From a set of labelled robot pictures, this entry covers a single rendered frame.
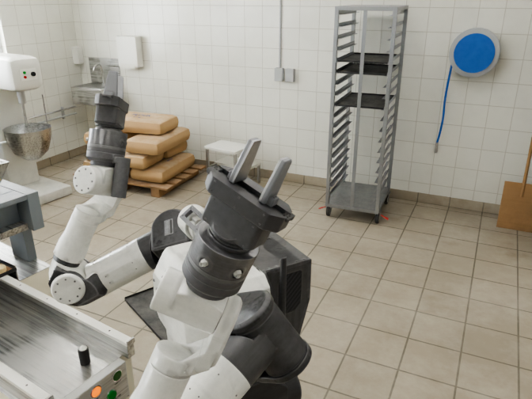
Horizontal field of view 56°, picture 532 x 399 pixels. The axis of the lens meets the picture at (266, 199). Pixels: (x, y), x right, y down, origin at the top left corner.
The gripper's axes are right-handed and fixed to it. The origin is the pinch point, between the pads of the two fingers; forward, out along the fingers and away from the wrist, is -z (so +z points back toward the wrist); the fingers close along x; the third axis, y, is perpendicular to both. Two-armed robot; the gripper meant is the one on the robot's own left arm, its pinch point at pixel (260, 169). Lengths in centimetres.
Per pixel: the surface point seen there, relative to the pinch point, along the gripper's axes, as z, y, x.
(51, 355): 111, 39, 54
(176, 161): 205, 362, 234
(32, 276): 127, 69, 99
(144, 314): 201, 165, 95
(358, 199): 137, 381, 50
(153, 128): 175, 339, 259
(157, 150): 186, 325, 235
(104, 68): 177, 401, 396
